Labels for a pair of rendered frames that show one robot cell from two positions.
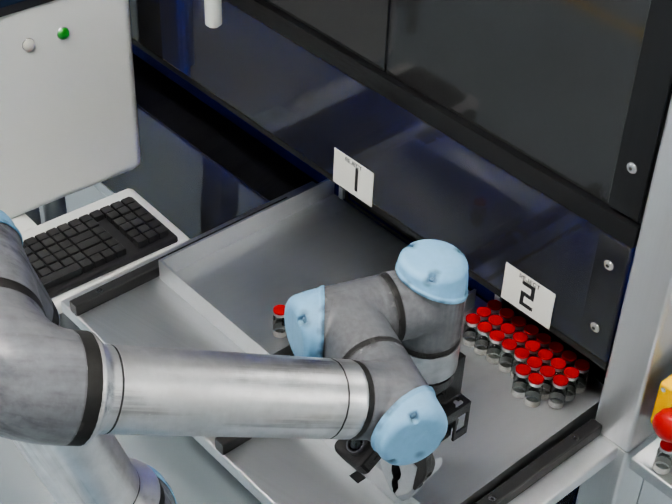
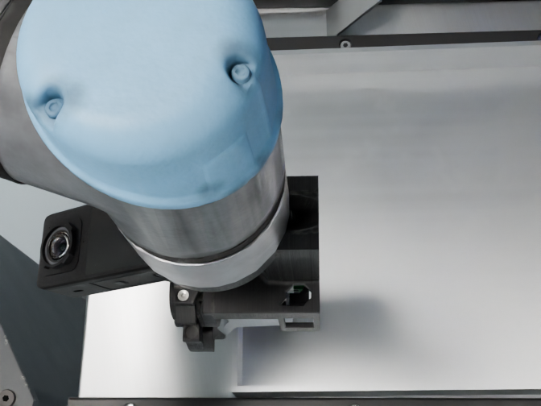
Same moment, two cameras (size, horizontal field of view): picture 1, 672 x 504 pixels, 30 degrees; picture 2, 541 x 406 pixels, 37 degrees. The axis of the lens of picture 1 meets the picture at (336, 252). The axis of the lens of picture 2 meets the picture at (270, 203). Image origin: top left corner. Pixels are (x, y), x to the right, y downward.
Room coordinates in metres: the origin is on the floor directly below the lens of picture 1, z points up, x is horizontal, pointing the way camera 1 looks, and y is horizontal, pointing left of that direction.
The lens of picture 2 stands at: (0.96, -0.22, 1.46)
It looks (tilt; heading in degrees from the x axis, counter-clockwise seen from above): 70 degrees down; 54
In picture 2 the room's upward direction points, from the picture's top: 12 degrees counter-clockwise
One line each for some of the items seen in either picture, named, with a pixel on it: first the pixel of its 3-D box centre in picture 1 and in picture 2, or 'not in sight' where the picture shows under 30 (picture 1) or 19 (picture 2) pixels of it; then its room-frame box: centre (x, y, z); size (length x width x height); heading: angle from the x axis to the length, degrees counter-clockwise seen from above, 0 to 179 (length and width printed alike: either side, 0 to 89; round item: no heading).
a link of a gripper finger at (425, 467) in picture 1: (416, 457); (204, 311); (0.98, -0.10, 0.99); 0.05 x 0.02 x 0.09; 43
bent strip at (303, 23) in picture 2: not in sight; (290, 9); (1.20, 0.04, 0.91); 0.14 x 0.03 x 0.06; 134
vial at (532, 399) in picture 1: (534, 390); not in sight; (1.19, -0.27, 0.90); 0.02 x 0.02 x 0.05
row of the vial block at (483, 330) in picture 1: (513, 360); not in sight; (1.24, -0.25, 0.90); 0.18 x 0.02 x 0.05; 44
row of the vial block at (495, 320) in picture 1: (524, 352); not in sight; (1.26, -0.26, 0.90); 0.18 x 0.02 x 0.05; 44
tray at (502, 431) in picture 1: (457, 401); (466, 211); (1.17, -0.17, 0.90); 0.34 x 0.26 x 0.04; 134
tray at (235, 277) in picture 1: (304, 266); not in sight; (1.43, 0.05, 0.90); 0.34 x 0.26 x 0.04; 133
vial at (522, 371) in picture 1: (521, 381); not in sight; (1.20, -0.25, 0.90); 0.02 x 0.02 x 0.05
